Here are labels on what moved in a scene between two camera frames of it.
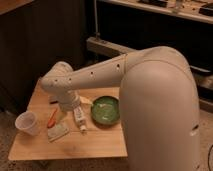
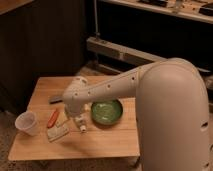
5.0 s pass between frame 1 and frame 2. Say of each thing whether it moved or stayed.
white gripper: moved
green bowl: stayed
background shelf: stayed
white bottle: stayed
